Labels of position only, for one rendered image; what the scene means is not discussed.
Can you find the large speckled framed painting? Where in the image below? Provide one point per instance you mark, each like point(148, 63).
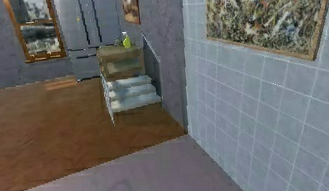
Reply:
point(264, 10)

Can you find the small grey green round object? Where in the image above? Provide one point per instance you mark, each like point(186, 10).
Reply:
point(117, 41)

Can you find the grey fridge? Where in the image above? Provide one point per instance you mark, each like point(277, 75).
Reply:
point(79, 34)

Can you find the yellow green spray bottle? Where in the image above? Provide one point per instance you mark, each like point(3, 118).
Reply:
point(126, 41)

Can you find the wooden chest of white drawers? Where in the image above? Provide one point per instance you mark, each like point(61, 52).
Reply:
point(124, 77)

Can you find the small brown framed painting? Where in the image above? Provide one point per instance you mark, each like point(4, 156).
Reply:
point(130, 3)

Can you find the wooden framed window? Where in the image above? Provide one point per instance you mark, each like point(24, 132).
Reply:
point(37, 32)

